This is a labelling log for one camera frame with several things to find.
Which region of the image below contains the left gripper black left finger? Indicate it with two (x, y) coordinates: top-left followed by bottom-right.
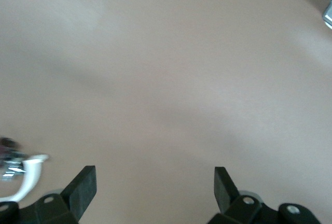
(0, 165), (97, 224)

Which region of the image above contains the grey metal bracket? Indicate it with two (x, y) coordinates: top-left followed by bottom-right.
(322, 0), (332, 30)

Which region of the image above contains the white curved plastic piece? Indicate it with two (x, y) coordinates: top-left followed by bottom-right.
(0, 153), (50, 204)

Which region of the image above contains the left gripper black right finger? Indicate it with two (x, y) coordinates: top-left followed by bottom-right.
(210, 166), (321, 224)

